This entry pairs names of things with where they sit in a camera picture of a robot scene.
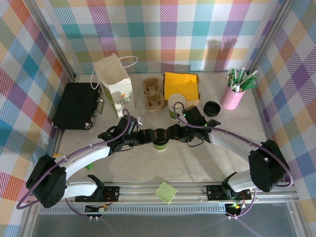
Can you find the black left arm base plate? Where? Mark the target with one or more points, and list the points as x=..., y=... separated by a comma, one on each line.
x=111, y=193

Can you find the green white wrapped straw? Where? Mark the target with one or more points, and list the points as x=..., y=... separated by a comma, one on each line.
x=242, y=74

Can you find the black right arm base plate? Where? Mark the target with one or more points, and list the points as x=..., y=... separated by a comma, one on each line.
x=214, y=192

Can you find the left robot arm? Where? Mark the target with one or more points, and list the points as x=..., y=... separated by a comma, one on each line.
x=81, y=160

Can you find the green sticky note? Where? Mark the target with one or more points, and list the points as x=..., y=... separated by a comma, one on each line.
x=166, y=192

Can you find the white paper takeout bag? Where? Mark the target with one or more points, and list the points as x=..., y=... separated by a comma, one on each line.
x=116, y=84

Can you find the black hard case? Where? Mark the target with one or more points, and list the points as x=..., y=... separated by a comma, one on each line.
x=74, y=106

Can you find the red green toy block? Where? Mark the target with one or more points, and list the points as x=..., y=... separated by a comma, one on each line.
x=90, y=166

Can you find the yellow paper napkin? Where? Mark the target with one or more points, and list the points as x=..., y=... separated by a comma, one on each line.
x=181, y=86

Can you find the pink straw holder cup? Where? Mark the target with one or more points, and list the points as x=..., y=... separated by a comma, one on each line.
x=230, y=98

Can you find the green paper coffee cup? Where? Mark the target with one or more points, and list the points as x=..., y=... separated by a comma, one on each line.
x=172, y=114
x=160, y=147
x=176, y=100

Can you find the aluminium frame post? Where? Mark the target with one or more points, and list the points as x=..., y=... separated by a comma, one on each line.
x=267, y=37
x=53, y=37

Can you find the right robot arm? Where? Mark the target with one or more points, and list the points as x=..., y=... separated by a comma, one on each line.
x=229, y=145

